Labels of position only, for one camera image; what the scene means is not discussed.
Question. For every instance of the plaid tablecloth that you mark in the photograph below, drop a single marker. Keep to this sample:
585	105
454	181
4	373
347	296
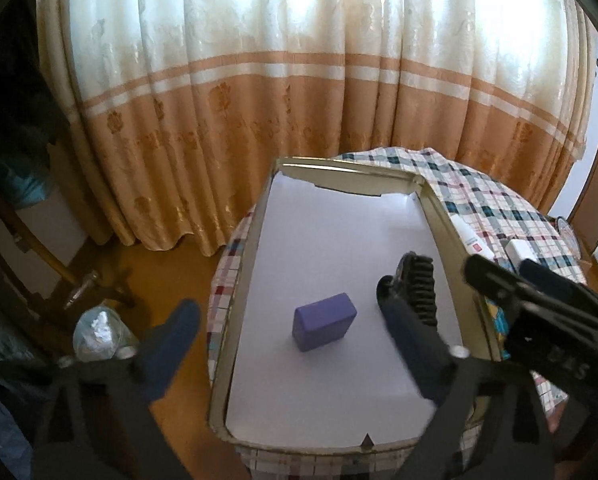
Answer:
493	210

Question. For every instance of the gold metal tray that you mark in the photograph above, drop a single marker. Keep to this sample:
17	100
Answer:
463	317

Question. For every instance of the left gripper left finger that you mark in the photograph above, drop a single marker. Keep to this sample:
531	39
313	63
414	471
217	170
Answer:
98	424

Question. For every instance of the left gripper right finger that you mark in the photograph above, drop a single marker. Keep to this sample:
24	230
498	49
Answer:
514	441

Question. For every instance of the black ribbed brush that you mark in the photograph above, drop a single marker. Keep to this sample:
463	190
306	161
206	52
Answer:
414	283

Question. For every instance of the cream and orange curtain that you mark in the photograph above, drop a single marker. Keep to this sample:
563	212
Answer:
177	108

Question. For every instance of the clear plastic bag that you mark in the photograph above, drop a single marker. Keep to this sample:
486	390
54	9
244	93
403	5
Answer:
100	335

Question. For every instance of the teal toy brick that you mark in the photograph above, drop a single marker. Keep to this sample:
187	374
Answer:
500	324

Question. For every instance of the white paper tray liner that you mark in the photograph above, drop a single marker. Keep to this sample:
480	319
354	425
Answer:
314	244

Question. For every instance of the white box red logo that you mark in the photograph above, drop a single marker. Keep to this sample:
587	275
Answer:
472	241

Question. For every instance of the white charger cube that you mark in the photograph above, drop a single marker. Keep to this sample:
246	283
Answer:
518	251

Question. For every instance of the purple block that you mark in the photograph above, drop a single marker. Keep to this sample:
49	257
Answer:
322	322

